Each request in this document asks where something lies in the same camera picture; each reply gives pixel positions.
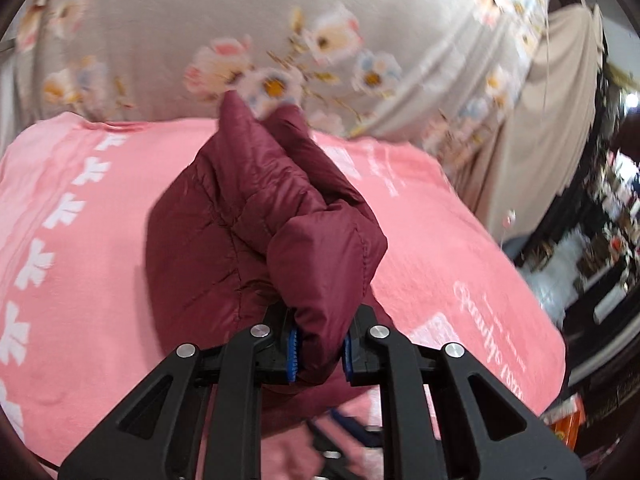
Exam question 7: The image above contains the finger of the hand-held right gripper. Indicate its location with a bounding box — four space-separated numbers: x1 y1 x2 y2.
305 407 386 480

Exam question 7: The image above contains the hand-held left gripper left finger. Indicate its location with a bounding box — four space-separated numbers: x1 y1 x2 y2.
57 305 301 480

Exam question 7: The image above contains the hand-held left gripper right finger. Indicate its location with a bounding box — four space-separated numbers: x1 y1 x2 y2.
342 304 587 480

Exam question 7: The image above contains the maroon quilted jacket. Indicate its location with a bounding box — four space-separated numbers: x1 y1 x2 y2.
145 91 396 436

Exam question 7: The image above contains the pink printed blanket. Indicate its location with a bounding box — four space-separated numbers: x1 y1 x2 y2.
0 112 568 480

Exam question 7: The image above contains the orange box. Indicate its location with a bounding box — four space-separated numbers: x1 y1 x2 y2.
542 392 587 448

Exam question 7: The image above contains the dark cluttered shelf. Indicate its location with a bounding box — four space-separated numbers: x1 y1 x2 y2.
500 60 640 411

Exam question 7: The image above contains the beige cloth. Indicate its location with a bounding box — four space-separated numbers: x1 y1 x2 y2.
457 2 608 241

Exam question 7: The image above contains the grey floral sheet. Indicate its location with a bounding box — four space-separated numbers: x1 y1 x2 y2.
15 0 556 171

